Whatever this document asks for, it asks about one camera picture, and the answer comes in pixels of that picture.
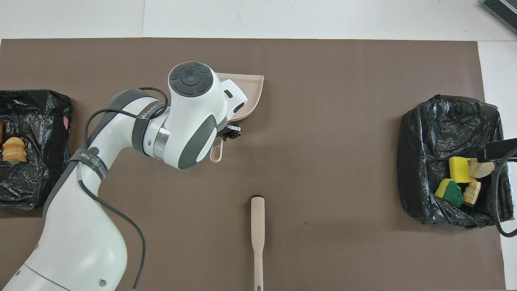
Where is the small pale bread chunk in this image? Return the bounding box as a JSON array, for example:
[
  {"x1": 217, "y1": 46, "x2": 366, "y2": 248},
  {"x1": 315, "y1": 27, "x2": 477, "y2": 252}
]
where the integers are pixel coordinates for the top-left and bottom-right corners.
[{"x1": 462, "y1": 181, "x2": 482, "y2": 205}]

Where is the beige plastic dustpan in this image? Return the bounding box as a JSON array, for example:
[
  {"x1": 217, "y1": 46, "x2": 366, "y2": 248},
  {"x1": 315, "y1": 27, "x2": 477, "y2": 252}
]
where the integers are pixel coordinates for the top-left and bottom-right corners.
[{"x1": 210, "y1": 73, "x2": 265, "y2": 163}]

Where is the green and yellow sponge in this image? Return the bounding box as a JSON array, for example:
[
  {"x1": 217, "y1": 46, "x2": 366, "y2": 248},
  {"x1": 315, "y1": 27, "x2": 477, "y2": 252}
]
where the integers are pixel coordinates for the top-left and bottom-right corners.
[{"x1": 435, "y1": 178, "x2": 464, "y2": 207}]

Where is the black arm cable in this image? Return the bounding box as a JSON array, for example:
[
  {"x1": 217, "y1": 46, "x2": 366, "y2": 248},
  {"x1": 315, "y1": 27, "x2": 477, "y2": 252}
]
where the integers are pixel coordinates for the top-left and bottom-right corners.
[
  {"x1": 494, "y1": 148, "x2": 517, "y2": 238},
  {"x1": 77, "y1": 87, "x2": 169, "y2": 291}
]

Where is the brown table mat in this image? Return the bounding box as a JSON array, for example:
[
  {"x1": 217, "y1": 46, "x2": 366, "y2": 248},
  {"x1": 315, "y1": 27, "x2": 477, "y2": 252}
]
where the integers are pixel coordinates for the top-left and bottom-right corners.
[{"x1": 0, "y1": 38, "x2": 505, "y2": 291}]

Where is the dark grey ribbed device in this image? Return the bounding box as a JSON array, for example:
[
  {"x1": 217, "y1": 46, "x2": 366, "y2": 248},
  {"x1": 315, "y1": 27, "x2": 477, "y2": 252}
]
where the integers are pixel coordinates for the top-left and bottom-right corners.
[{"x1": 483, "y1": 0, "x2": 517, "y2": 35}]

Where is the long pale bread chunk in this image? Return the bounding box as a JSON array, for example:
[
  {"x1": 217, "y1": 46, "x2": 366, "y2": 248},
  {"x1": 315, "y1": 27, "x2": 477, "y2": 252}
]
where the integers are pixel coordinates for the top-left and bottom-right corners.
[{"x1": 469, "y1": 158, "x2": 495, "y2": 179}]

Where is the notched yellow sponge piece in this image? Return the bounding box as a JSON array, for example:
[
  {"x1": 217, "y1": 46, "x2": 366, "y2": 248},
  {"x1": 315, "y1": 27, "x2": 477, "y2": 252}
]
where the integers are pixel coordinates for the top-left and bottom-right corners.
[{"x1": 449, "y1": 156, "x2": 476, "y2": 183}]

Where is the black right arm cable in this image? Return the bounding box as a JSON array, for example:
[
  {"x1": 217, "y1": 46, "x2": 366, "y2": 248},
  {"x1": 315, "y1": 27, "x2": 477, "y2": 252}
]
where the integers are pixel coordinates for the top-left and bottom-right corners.
[{"x1": 494, "y1": 148, "x2": 517, "y2": 238}]

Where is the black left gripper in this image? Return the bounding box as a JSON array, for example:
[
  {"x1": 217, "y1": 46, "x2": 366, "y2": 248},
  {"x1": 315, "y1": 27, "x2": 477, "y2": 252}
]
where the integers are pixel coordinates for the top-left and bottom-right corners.
[{"x1": 220, "y1": 123, "x2": 243, "y2": 141}]

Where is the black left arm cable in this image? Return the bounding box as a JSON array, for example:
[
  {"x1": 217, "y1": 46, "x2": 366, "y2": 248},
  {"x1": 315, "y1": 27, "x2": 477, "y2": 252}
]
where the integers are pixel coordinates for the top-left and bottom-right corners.
[{"x1": 77, "y1": 87, "x2": 169, "y2": 291}]

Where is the beige hand brush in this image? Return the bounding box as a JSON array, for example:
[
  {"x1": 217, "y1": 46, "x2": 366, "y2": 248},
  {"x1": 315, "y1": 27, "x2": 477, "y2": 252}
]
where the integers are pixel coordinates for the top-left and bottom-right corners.
[{"x1": 250, "y1": 196, "x2": 266, "y2": 291}]

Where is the pale yellow bread chunk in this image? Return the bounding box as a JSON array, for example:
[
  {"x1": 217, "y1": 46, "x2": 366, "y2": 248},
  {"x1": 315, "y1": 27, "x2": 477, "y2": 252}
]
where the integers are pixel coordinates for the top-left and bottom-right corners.
[{"x1": 2, "y1": 137, "x2": 27, "y2": 164}]

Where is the black bag-lined bin, pink spot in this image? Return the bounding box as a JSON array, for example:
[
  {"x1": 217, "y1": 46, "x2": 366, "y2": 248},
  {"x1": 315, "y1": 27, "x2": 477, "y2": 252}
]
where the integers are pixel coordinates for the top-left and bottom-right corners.
[{"x1": 0, "y1": 89, "x2": 73, "y2": 210}]

